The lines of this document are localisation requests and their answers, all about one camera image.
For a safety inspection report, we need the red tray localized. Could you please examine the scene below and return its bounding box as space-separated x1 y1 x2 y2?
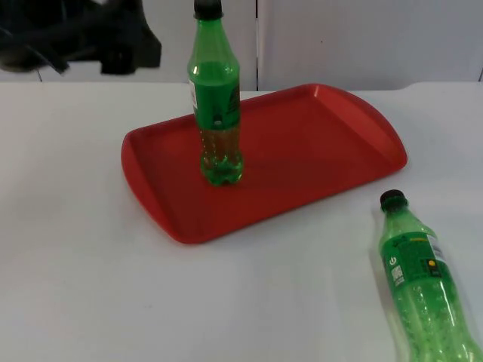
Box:
120 83 409 247

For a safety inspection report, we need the green plastic bottle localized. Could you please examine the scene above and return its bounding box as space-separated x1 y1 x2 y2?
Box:
187 0 245 187
377 189 483 362

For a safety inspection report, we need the black cable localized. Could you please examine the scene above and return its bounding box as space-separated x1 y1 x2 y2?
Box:
0 26 72 75

